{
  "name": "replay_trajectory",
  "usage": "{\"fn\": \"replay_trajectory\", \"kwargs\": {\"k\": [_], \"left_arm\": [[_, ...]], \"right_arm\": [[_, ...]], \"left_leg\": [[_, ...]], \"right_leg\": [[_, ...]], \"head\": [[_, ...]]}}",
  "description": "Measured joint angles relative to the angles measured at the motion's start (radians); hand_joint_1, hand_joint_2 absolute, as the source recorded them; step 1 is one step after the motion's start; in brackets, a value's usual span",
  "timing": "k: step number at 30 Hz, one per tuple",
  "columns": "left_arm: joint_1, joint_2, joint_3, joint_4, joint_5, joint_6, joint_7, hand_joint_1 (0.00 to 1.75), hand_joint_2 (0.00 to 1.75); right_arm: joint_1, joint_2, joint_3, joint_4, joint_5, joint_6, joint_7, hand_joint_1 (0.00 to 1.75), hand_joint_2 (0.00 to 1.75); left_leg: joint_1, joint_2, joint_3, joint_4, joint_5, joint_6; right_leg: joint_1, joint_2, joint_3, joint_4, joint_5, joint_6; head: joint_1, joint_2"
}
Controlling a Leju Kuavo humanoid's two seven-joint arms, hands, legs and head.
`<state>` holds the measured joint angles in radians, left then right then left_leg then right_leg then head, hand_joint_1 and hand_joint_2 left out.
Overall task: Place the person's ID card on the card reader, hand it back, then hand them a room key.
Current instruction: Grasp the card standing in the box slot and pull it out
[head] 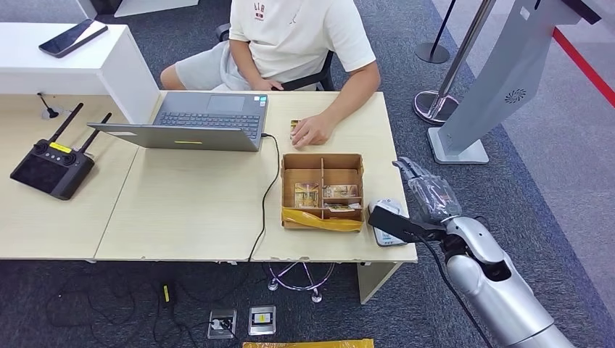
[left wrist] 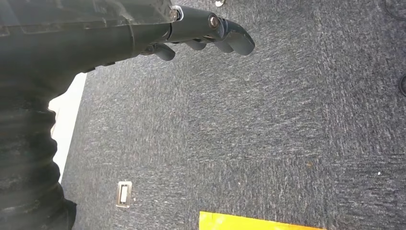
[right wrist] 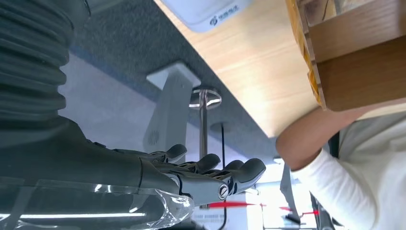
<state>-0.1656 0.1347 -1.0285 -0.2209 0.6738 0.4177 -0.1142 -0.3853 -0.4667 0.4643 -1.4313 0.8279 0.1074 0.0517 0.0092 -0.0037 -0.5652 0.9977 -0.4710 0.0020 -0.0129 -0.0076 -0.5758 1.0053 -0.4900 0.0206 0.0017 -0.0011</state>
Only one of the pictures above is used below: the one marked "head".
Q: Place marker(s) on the cardboard divider box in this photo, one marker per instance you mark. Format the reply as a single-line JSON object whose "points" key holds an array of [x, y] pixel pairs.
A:
{"points": [[301, 165]]}

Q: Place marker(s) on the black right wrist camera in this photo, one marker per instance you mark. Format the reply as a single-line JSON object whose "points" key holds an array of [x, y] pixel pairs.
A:
{"points": [[401, 225]]}

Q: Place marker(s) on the black smartphone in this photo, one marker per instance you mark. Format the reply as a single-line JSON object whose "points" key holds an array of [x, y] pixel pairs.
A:
{"points": [[73, 37]]}

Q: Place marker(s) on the grey laptop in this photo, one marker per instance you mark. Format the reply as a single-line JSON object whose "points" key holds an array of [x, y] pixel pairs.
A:
{"points": [[211, 115]]}

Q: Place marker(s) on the yellow tape on box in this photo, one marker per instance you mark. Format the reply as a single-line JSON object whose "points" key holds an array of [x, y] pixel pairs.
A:
{"points": [[315, 222]]}

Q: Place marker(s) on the person's right hand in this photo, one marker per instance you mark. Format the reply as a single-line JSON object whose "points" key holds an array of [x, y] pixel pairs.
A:
{"points": [[269, 85]]}

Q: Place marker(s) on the person's left forearm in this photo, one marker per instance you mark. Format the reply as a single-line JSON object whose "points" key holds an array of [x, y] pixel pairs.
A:
{"points": [[355, 91]]}

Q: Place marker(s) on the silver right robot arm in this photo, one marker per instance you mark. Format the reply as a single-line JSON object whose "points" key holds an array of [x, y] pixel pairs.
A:
{"points": [[499, 293]]}

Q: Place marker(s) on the beige desk leg panel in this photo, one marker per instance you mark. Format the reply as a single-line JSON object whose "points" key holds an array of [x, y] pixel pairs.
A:
{"points": [[375, 281]]}

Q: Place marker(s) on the person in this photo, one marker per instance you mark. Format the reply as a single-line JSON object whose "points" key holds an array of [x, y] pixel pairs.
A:
{"points": [[293, 33]]}

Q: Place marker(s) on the grey kiosk stand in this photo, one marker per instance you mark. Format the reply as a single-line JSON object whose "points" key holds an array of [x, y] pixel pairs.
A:
{"points": [[499, 77]]}

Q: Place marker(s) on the large room key card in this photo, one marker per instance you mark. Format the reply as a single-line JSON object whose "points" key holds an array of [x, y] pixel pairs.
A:
{"points": [[307, 195]]}

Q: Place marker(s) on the person's left hand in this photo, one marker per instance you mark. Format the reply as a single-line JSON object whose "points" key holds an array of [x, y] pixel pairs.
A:
{"points": [[314, 130]]}

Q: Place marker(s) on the black remote controller with antennas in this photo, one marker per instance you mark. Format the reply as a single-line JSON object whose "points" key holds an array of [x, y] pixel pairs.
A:
{"points": [[50, 173]]}

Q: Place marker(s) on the chrome stanchion post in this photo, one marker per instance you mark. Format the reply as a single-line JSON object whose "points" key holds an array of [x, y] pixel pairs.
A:
{"points": [[437, 106]]}

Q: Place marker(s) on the floor socket with yellow label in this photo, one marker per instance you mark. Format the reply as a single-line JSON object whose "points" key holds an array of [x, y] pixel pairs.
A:
{"points": [[262, 320]]}

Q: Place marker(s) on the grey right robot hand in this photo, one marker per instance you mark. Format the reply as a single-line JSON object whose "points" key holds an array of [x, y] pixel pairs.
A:
{"points": [[435, 197]]}

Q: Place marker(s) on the floor socket with plug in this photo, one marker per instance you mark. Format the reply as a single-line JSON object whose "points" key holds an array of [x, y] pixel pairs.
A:
{"points": [[222, 324]]}

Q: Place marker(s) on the yellow floor tape strip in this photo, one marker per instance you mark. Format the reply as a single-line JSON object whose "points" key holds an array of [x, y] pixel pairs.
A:
{"points": [[310, 344]]}

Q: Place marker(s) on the black stanchion post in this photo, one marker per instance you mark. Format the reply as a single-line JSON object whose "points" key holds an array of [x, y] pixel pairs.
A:
{"points": [[432, 52]]}

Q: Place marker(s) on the small black desk antenna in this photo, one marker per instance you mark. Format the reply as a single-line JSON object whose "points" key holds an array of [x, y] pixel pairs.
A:
{"points": [[52, 114]]}

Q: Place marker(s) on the ID card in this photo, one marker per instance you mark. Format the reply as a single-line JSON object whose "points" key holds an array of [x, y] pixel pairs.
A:
{"points": [[293, 124]]}

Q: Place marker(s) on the white counter block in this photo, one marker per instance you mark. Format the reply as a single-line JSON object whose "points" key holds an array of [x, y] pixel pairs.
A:
{"points": [[77, 65]]}

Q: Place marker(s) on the chrome stool base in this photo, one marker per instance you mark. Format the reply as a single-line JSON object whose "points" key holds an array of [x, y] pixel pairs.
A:
{"points": [[316, 297]]}

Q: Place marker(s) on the red barrier belt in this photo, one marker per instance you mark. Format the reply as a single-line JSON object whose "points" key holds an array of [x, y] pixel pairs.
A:
{"points": [[588, 69]]}

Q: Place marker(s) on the person's right forearm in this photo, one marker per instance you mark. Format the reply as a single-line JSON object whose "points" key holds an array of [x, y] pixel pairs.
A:
{"points": [[242, 62]]}

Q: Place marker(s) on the white card reader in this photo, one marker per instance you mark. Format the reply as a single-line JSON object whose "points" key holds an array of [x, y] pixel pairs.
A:
{"points": [[386, 238]]}

